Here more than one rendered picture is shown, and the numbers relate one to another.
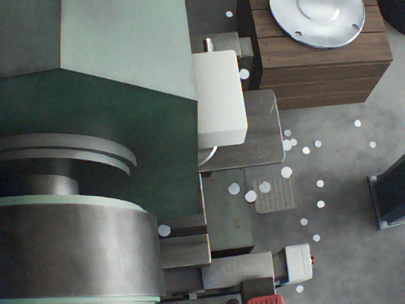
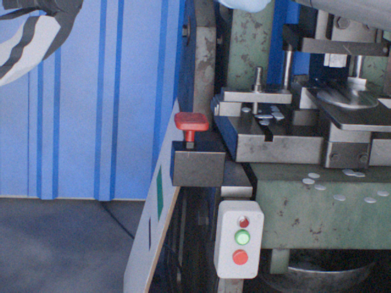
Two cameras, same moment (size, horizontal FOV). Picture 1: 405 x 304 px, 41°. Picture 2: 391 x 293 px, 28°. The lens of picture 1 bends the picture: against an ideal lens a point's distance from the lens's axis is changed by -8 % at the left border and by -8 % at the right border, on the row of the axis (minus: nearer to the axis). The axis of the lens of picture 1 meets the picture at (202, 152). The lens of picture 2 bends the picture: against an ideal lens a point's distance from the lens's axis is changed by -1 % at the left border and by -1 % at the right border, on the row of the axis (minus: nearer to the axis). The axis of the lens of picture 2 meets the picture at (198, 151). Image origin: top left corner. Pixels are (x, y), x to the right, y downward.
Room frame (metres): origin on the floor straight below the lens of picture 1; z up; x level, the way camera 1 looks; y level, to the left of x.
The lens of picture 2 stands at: (0.00, -1.49, 1.18)
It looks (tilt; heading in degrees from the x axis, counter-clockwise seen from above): 19 degrees down; 89
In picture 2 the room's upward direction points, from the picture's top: 5 degrees clockwise
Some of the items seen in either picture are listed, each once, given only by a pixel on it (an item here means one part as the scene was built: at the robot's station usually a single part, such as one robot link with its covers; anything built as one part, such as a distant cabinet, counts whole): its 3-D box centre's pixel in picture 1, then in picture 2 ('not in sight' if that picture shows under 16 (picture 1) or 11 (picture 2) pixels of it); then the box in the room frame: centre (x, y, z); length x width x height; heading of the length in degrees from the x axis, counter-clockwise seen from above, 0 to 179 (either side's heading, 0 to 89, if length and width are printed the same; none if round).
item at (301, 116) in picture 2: not in sight; (325, 108); (0.30, 0.16, 0.72); 0.20 x 0.16 x 0.03; 8
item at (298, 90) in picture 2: not in sight; (328, 93); (0.31, 0.15, 0.76); 0.15 x 0.09 x 0.05; 8
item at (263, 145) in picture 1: (210, 142); (350, 135); (0.33, -0.01, 0.72); 0.25 x 0.14 x 0.14; 98
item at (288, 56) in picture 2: not in sight; (288, 63); (0.22, 0.21, 0.81); 0.02 x 0.02 x 0.14; 8
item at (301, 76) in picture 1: (308, 32); not in sight; (0.87, -0.33, 0.18); 0.40 x 0.38 x 0.35; 98
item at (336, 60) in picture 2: not in sight; (334, 57); (0.31, 0.15, 0.84); 0.05 x 0.03 x 0.04; 8
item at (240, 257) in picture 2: not in sight; (240, 257); (0.12, -0.23, 0.54); 0.03 x 0.01 x 0.03; 8
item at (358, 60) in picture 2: not in sight; (358, 66); (0.38, 0.23, 0.81); 0.02 x 0.02 x 0.14; 8
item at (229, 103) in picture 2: not in sight; (252, 90); (0.14, 0.14, 0.76); 0.17 x 0.06 x 0.10; 8
